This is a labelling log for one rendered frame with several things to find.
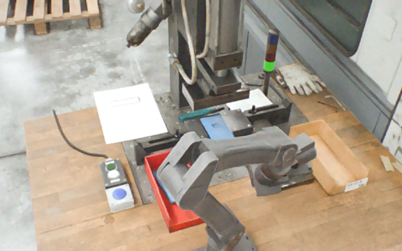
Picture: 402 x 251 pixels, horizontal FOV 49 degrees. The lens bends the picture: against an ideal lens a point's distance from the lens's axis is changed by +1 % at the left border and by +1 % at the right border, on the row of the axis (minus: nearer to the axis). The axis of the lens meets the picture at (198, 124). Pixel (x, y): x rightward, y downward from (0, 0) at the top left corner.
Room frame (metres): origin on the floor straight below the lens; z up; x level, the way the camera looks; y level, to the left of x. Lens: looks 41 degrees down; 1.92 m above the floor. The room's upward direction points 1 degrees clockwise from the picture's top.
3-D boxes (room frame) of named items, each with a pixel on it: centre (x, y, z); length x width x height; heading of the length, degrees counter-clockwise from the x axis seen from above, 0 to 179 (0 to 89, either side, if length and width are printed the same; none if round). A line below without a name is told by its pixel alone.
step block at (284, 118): (1.19, -0.28, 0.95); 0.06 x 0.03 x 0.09; 111
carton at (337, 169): (0.99, -0.41, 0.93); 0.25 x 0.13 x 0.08; 21
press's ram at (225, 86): (1.13, -0.02, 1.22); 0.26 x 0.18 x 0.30; 21
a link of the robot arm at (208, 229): (0.65, -0.07, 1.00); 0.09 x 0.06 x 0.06; 32
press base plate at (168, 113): (1.16, -0.06, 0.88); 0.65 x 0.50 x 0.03; 111
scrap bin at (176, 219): (0.85, 0.06, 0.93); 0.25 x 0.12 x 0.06; 21
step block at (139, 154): (0.98, 0.17, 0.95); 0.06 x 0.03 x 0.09; 111
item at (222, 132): (1.03, -0.06, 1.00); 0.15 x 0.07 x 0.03; 21
